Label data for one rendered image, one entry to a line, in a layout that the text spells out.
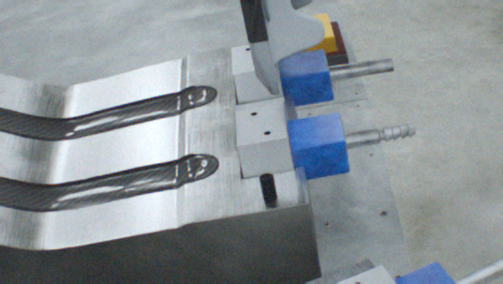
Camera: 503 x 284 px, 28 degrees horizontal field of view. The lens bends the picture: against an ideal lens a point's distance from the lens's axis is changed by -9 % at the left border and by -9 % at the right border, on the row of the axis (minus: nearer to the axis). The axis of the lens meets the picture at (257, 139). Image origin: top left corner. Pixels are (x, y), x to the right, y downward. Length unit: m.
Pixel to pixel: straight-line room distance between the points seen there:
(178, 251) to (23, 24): 0.70
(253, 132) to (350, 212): 0.14
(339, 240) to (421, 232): 1.33
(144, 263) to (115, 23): 0.59
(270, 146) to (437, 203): 1.50
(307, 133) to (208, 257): 0.12
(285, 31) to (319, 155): 0.11
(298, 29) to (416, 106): 1.78
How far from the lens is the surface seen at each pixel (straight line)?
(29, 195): 0.84
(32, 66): 1.26
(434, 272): 0.69
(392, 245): 0.83
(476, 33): 2.93
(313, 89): 0.87
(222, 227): 0.75
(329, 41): 1.07
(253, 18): 0.81
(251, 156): 0.77
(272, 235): 0.75
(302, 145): 0.77
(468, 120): 2.52
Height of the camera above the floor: 1.31
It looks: 31 degrees down
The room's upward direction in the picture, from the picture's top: 11 degrees counter-clockwise
